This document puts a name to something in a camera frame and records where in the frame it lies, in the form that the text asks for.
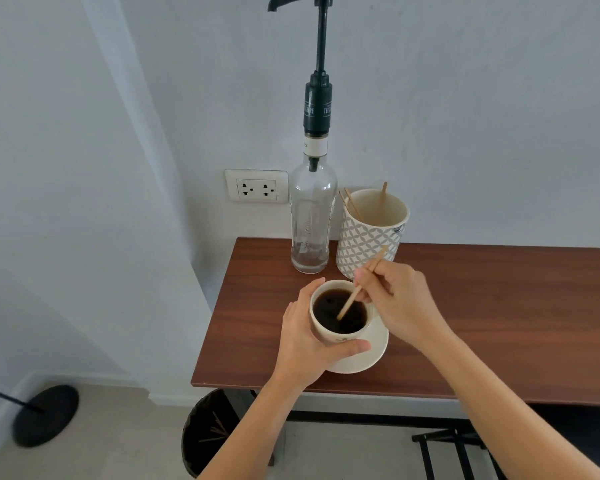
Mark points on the white cup of coffee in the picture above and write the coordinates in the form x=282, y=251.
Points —
x=325, y=305

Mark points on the brown wooden table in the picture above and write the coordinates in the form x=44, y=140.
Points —
x=505, y=314

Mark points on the white patterned stirrer holder cup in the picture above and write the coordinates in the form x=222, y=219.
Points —
x=365, y=239

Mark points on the person's left hand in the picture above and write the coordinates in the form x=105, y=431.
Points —
x=300, y=349

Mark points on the person's right forearm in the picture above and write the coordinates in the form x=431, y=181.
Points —
x=510, y=414

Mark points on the glass syrup bottle black pump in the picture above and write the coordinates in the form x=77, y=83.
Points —
x=312, y=219

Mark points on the black round stool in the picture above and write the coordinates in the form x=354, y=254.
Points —
x=570, y=434

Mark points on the person's right hand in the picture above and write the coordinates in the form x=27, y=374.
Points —
x=410, y=304

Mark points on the person's left forearm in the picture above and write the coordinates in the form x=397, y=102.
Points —
x=250, y=434

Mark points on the black metal table frame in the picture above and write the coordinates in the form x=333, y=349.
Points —
x=380, y=419

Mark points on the white saucer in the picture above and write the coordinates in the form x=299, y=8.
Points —
x=365, y=357

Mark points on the black trash bin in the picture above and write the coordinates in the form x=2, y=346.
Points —
x=205, y=434

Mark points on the white wall socket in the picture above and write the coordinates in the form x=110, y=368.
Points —
x=256, y=187

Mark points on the wooden stirrer stick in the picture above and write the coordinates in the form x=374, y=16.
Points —
x=349, y=303
x=344, y=201
x=352, y=202
x=383, y=193

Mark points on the black round stand base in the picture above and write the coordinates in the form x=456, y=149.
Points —
x=50, y=419

